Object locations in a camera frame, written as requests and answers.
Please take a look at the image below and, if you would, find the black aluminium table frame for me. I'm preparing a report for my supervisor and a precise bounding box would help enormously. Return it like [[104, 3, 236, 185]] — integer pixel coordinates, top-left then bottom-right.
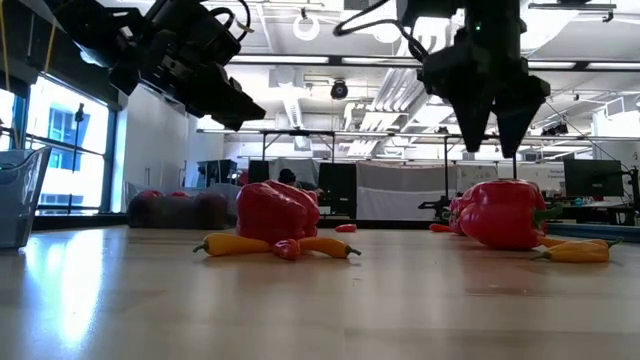
[[29, 212, 640, 245]]

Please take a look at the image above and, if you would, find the person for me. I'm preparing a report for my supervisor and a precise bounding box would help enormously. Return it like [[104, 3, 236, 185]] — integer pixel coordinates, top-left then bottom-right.
[[276, 168, 326, 201]]

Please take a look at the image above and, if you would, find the translucent grey plastic bin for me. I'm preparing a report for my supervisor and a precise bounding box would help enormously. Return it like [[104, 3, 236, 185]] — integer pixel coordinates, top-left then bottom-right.
[[0, 145, 53, 250], [126, 182, 245, 231]]

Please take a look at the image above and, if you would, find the black ceiling dome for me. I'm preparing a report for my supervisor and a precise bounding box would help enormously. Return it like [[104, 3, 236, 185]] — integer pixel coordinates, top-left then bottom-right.
[[329, 79, 350, 101]]

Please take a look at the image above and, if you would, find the cluttered work desk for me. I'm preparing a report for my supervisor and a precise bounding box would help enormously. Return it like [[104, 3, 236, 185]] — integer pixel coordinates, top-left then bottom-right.
[[549, 197, 640, 226]]

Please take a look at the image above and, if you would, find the black gantry frame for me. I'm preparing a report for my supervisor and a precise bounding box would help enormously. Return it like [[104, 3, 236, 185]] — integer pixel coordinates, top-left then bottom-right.
[[259, 128, 521, 221]]

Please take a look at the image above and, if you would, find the white ring ceiling lamp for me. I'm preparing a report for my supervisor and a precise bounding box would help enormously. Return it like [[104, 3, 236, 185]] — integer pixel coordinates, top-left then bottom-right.
[[292, 12, 321, 43]]

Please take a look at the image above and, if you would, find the red bell pepper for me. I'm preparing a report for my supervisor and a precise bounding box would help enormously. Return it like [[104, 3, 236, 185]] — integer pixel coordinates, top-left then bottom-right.
[[442, 195, 471, 236], [234, 178, 322, 240], [457, 178, 564, 252]]

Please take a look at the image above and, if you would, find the white cloth screen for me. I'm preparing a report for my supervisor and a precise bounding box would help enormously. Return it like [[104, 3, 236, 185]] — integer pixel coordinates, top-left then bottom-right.
[[355, 160, 459, 221]]

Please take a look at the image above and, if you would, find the black upright panel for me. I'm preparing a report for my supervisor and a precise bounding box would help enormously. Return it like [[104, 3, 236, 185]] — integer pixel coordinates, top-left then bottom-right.
[[317, 162, 358, 220]]

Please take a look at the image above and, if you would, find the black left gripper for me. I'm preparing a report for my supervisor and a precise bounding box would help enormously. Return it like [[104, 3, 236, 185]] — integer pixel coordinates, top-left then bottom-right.
[[108, 29, 267, 132]]

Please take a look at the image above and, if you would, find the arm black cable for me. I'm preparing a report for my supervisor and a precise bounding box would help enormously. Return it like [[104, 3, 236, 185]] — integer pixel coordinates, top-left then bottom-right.
[[209, 0, 253, 45], [333, 0, 429, 64]]

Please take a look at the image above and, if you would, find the small black robot rig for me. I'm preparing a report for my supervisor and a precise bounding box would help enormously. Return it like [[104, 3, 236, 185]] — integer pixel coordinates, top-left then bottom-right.
[[418, 194, 459, 221]]

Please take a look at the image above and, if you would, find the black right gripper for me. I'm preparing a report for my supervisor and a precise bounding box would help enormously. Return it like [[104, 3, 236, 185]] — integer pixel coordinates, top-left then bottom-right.
[[417, 44, 552, 159]]

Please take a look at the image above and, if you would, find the black ceiling spotlight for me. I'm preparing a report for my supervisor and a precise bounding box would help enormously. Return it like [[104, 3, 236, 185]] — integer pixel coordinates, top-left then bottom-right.
[[541, 121, 570, 137]]

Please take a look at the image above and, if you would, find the small orange pepper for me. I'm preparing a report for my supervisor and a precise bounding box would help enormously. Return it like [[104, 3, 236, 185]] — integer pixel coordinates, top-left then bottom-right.
[[192, 232, 275, 258], [297, 236, 363, 260], [537, 234, 625, 250], [529, 240, 612, 265]]

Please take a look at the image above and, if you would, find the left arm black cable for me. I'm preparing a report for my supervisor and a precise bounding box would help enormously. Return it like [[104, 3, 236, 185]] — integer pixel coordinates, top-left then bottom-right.
[[209, 0, 253, 45]]

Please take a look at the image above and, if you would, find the black light stand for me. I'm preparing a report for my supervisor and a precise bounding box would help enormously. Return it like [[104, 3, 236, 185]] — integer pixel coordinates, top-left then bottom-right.
[[73, 102, 85, 214]]

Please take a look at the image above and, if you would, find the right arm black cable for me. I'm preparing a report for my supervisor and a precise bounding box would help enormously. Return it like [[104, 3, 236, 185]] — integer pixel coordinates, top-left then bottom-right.
[[333, 0, 429, 64]]

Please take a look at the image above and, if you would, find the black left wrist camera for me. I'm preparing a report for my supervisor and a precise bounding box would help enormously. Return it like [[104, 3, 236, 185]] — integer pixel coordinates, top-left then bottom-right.
[[152, 0, 245, 69]]

